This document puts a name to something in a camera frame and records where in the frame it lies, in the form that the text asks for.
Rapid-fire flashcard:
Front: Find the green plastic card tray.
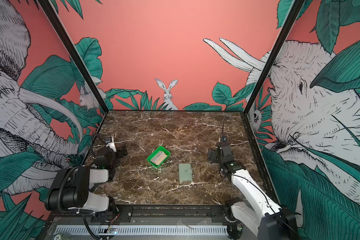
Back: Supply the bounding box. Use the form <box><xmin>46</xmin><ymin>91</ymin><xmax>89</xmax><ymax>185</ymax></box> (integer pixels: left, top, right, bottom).
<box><xmin>147</xmin><ymin>146</ymin><xmax>171</xmax><ymax>169</ymax></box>

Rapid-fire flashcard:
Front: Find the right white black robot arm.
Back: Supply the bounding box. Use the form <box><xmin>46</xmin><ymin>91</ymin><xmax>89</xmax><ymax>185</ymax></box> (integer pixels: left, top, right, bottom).
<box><xmin>207</xmin><ymin>136</ymin><xmax>302</xmax><ymax>240</ymax></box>

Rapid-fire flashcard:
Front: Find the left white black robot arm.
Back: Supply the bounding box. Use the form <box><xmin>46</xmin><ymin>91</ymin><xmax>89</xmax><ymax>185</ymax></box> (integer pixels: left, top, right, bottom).
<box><xmin>44</xmin><ymin>142</ymin><xmax>128</xmax><ymax>213</ymax></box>

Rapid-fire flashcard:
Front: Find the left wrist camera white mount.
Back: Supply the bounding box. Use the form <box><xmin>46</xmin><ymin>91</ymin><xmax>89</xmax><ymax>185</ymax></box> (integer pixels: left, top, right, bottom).
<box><xmin>105</xmin><ymin>137</ymin><xmax>117</xmax><ymax>152</ymax></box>

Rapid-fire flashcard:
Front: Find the black front mounting rail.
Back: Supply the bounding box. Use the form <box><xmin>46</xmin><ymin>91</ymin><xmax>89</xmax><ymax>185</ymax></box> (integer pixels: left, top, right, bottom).
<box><xmin>46</xmin><ymin>204</ymin><xmax>289</xmax><ymax>224</ymax></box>

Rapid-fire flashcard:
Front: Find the left black frame post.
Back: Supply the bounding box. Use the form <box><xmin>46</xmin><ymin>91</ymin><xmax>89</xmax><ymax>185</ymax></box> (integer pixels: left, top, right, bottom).
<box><xmin>38</xmin><ymin>0</ymin><xmax>109</xmax><ymax>115</ymax></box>

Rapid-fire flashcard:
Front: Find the black frame post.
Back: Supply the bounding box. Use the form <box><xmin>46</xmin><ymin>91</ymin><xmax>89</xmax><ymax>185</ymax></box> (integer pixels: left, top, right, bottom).
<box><xmin>38</xmin><ymin>0</ymin><xmax>109</xmax><ymax>115</ymax></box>
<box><xmin>244</xmin><ymin>0</ymin><xmax>305</xmax><ymax>115</ymax></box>

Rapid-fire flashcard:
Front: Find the white perforated cable duct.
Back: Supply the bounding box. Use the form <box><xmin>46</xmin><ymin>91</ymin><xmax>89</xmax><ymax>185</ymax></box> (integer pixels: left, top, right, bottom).
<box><xmin>53</xmin><ymin>225</ymin><xmax>229</xmax><ymax>237</ymax></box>

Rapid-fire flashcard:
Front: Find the right black frame post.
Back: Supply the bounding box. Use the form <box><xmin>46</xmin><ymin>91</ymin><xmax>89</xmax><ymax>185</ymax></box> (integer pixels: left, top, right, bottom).
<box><xmin>244</xmin><ymin>0</ymin><xmax>305</xmax><ymax>115</ymax></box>

